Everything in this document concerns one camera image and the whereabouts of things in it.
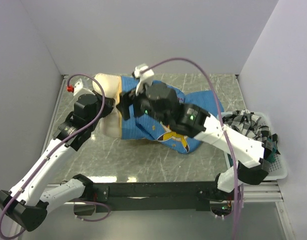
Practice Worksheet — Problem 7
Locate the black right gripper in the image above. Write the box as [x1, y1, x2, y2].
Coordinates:
[115, 80, 169, 126]

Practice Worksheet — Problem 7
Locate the cream pillow with bear print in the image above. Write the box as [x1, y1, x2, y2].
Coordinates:
[94, 73, 122, 139]

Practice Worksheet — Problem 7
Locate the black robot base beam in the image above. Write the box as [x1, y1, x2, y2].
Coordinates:
[73, 181, 242, 217]

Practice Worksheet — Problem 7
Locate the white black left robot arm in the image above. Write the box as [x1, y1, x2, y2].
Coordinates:
[0, 93, 115, 232]

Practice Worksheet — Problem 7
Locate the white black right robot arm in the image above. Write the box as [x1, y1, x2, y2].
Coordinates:
[117, 83, 269, 200]

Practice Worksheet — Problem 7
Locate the black white checkered cloth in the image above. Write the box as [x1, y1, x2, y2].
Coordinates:
[222, 110, 278, 144]

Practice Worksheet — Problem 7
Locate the teal green cloth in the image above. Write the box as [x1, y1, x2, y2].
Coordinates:
[266, 143, 281, 164]

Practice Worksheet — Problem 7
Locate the white plastic basket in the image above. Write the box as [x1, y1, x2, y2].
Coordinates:
[221, 111, 288, 181]

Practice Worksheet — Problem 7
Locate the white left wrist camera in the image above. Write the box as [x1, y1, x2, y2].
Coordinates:
[66, 78, 93, 98]

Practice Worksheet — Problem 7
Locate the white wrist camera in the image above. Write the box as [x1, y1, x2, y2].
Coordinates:
[132, 63, 154, 96]
[66, 78, 93, 98]

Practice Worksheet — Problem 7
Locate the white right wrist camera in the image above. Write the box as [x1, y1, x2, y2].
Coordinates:
[132, 63, 154, 96]

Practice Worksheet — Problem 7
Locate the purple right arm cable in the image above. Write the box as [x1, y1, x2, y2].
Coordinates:
[143, 57, 245, 240]

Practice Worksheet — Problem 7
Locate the aluminium frame rail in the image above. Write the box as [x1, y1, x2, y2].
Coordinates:
[47, 181, 284, 205]

